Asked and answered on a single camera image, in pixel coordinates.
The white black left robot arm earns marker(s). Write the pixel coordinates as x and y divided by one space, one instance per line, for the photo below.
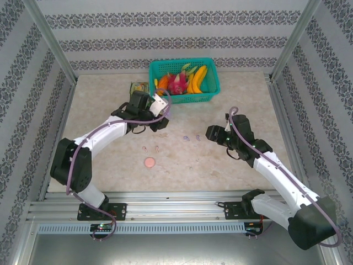
104 132

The pink earbud charging case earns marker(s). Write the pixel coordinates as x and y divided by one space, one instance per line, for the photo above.
149 163

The small yellow fruit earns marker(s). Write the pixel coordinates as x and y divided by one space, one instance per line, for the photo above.
156 84

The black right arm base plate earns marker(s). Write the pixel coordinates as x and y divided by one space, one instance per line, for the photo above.
233 211

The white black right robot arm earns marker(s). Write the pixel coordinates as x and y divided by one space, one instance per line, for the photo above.
281 179

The orange mango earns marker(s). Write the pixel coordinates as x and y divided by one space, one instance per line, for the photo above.
163 82

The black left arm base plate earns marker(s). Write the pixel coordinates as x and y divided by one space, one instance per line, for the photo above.
118 211

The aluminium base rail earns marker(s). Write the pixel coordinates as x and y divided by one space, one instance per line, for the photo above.
171 209

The left controller board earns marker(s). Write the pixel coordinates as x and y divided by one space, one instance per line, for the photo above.
102 227

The pink dragon fruit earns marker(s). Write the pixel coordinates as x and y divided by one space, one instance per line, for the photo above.
176 82

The yellow banana bunch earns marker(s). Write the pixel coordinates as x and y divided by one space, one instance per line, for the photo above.
199 78

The teal plastic mesh basket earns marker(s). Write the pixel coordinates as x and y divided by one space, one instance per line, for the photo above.
212 82

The right controller board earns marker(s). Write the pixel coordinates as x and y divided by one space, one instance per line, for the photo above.
252 229

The aluminium frame post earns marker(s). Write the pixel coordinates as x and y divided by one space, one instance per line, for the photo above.
293 41
52 41

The aluminium side rail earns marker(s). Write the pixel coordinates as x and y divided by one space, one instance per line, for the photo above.
66 110
280 110

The yellow green snack packet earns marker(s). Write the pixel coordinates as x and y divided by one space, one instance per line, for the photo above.
139 87

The controller board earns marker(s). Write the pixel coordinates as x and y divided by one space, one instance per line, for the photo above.
102 227
252 229

